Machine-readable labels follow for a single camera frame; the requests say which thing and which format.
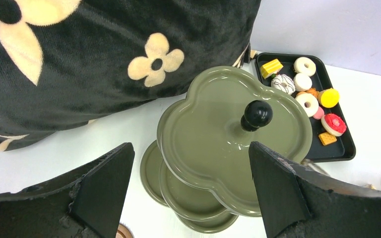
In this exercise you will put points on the white glazed donut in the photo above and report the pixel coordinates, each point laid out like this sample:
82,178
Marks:
305,65

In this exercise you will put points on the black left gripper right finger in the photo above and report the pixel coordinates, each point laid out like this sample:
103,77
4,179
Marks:
297,202

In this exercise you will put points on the yellow round macaron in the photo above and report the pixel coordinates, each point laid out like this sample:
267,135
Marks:
329,98

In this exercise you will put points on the orange flower biscuit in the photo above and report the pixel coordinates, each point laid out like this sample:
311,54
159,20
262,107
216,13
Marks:
313,92

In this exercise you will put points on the chocolate striped white donut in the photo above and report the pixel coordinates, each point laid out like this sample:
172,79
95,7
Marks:
283,83

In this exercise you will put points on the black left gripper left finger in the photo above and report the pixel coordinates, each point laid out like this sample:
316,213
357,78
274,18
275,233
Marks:
86,202

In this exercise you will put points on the metal serving tongs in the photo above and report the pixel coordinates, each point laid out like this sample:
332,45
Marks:
313,166

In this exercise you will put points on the black floral pillow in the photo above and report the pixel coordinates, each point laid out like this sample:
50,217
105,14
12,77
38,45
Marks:
66,63

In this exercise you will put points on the green three-tier serving stand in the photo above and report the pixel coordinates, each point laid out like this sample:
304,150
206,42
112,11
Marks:
199,164

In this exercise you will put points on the white ring donut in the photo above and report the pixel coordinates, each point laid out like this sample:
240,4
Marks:
309,103

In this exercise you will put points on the white round pastry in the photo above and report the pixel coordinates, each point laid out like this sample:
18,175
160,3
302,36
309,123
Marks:
302,82

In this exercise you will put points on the red flower donut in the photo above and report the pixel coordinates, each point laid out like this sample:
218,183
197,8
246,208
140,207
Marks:
333,124

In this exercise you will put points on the yellow layered cake slice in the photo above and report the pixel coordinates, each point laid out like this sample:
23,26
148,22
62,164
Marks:
270,68

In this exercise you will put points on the pink macaron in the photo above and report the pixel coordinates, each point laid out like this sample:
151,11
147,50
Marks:
319,114

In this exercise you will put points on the black dessert tray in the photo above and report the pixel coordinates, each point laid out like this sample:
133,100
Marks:
344,148

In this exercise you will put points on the square waffle biscuit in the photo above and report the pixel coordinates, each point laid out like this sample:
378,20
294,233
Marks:
327,138

